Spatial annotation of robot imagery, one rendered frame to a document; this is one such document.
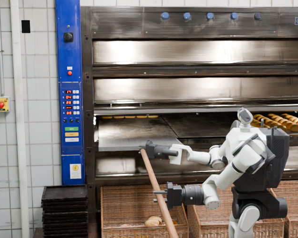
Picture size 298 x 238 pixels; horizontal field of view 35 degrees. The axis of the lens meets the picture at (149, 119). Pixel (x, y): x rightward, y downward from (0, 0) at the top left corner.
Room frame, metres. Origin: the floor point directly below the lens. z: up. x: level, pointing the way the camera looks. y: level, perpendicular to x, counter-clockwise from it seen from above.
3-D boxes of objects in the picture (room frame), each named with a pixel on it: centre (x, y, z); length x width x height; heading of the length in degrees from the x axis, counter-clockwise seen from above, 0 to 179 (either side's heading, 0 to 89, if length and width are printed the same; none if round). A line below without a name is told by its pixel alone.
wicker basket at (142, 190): (3.03, 0.05, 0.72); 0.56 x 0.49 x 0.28; 96
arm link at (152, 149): (2.86, -0.04, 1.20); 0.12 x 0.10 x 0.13; 60
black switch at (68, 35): (3.17, 0.53, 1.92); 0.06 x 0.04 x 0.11; 96
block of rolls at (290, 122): (3.83, -1.04, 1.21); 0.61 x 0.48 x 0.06; 6
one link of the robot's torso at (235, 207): (2.46, -0.60, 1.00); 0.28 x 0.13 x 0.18; 95
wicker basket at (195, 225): (3.07, -0.56, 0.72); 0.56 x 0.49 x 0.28; 96
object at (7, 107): (3.13, 0.98, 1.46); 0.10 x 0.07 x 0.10; 96
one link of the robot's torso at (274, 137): (2.45, -0.57, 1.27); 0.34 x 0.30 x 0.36; 178
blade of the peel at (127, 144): (3.16, 0.07, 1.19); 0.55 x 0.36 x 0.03; 96
